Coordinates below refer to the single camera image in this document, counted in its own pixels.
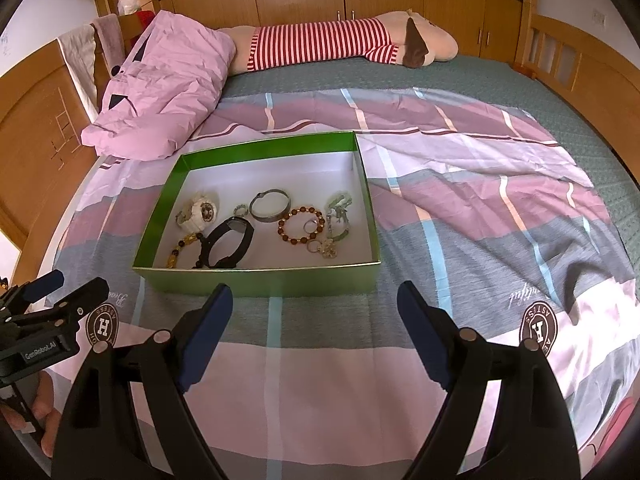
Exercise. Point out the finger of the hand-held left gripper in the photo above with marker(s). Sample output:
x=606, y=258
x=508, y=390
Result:
x=45, y=285
x=85, y=297

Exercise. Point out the white wall socket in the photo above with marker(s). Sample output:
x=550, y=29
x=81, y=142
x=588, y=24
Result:
x=600, y=16

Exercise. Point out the person's left hand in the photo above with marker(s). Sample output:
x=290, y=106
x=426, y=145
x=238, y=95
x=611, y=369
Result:
x=47, y=410

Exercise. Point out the plaid printed bed sheet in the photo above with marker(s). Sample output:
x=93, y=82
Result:
x=450, y=210

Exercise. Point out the slatted wooden bed board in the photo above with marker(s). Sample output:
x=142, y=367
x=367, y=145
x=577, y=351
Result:
x=590, y=75

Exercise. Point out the silver metal bangle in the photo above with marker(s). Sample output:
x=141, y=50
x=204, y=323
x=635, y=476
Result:
x=270, y=219

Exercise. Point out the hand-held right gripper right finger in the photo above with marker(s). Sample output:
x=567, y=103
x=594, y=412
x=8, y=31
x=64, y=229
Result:
x=422, y=335

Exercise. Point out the black wrist band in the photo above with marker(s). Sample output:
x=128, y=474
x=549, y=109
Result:
x=240, y=230

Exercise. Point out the green cardboard box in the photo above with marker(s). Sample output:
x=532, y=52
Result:
x=250, y=282

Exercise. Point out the white wrist watch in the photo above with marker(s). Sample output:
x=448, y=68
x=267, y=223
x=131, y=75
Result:
x=202, y=210

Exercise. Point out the pink brown towel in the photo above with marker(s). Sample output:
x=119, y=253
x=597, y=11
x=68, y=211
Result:
x=110, y=35

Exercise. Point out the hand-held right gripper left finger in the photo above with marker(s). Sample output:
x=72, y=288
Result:
x=205, y=335

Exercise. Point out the green bed cover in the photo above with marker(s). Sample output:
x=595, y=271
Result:
x=500, y=80

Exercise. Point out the grey white towel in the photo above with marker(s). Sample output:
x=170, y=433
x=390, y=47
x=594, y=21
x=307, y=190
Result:
x=82, y=65

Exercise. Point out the carved wooden bed board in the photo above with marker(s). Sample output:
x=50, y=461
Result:
x=30, y=135

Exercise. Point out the pink quilt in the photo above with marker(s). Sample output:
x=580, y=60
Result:
x=170, y=85

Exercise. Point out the striped plush toy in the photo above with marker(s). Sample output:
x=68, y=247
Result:
x=320, y=40

